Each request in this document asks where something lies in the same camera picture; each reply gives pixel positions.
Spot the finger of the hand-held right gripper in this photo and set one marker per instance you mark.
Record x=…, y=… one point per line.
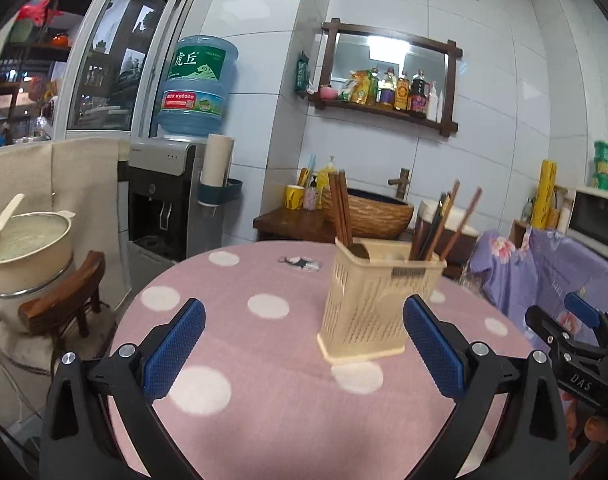
x=582, y=309
x=551, y=335

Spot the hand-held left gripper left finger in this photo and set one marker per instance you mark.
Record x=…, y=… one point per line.
x=176, y=347

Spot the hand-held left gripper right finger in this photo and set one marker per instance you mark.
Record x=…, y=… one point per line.
x=433, y=350

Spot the cream plastic utensil holder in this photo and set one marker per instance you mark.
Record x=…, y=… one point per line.
x=368, y=305

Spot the black chopstick with silver band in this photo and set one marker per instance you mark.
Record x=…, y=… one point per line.
x=431, y=235

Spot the black chopstick with gold band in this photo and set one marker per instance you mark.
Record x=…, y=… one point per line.
x=442, y=217

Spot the brown wooden chopstick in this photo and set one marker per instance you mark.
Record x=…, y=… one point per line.
x=452, y=200
x=466, y=215
x=335, y=210
x=342, y=210
x=348, y=220

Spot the person's right hand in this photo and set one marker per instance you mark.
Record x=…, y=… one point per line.
x=597, y=428

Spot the purple floral cloth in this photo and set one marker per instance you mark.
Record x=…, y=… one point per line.
x=528, y=270

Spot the white microwave oven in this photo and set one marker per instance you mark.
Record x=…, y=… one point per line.
x=596, y=217

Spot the pink polka dot tablecloth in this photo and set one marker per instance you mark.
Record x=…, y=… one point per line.
x=264, y=410

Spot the white and brown rice cooker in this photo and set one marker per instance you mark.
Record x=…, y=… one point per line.
x=458, y=230

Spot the dark wooden stool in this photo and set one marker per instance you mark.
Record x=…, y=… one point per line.
x=64, y=290

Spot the wicker wash basin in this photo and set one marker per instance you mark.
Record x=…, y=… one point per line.
x=373, y=217

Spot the green packages stack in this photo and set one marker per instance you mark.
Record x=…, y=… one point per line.
x=604, y=165

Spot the grey water dispenser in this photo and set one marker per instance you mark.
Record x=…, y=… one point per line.
x=159, y=195

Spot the dark wooden cabinet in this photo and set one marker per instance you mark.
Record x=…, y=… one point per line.
x=284, y=225

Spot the teal cup tube holder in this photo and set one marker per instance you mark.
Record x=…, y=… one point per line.
x=231, y=190

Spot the cream cooking pot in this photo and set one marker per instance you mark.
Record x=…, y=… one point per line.
x=29, y=265

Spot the bamboo style faucet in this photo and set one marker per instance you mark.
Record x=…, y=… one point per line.
x=401, y=182

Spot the beige cloth cover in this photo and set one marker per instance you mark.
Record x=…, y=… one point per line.
x=84, y=185

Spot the white paper cup tube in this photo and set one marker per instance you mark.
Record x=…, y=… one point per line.
x=218, y=165

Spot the yellow mug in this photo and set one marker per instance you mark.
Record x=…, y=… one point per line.
x=294, y=197

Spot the patterned small cup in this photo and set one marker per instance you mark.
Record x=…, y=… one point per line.
x=311, y=200

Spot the yellow soap dispenser bottle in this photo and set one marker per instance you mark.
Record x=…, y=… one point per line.
x=326, y=180

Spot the cream plastic ladle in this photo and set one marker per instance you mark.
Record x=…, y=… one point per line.
x=4, y=217

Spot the toothbrush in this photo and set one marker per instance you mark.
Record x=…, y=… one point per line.
x=309, y=170

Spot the white plastic bottle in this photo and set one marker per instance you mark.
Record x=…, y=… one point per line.
x=434, y=105

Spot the dark soy sauce bottle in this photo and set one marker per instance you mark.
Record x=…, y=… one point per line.
x=418, y=95

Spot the brown sauce bottle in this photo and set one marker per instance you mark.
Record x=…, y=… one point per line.
x=402, y=94

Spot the blue water bottle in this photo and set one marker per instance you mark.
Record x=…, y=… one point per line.
x=196, y=85

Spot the pink sponge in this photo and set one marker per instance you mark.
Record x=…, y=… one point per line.
x=328, y=93

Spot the green hanging packet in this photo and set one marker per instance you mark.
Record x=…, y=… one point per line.
x=302, y=72

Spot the wooden framed mirror shelf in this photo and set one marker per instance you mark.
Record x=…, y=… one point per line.
x=393, y=42

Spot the goods shelf behind window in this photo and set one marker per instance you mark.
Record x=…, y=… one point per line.
x=29, y=60

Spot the white framed window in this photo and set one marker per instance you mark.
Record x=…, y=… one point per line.
x=79, y=35

